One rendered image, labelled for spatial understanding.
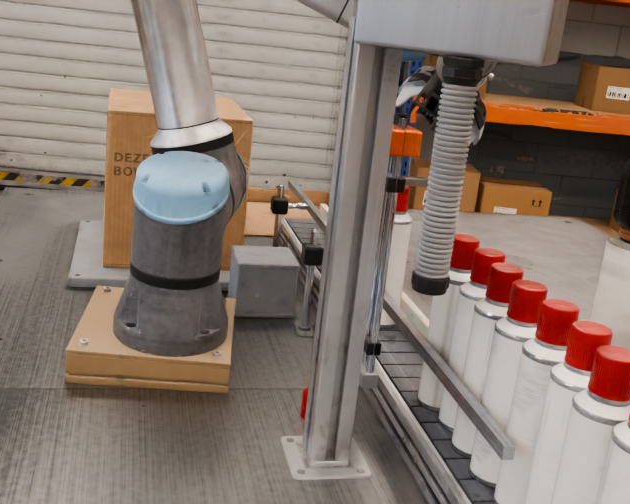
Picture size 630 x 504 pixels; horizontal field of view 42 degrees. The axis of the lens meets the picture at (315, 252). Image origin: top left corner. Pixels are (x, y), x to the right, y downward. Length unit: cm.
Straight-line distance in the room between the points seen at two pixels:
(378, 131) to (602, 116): 413
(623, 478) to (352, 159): 38
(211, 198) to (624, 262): 53
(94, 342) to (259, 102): 423
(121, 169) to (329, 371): 65
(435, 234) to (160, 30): 53
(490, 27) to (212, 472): 53
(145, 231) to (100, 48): 430
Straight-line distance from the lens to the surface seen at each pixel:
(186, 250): 102
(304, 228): 168
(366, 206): 83
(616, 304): 113
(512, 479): 81
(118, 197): 142
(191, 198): 100
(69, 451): 95
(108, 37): 529
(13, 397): 107
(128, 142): 140
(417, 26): 74
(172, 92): 113
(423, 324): 115
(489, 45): 73
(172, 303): 105
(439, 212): 73
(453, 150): 72
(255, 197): 206
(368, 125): 82
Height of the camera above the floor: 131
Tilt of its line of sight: 16 degrees down
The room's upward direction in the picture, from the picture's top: 6 degrees clockwise
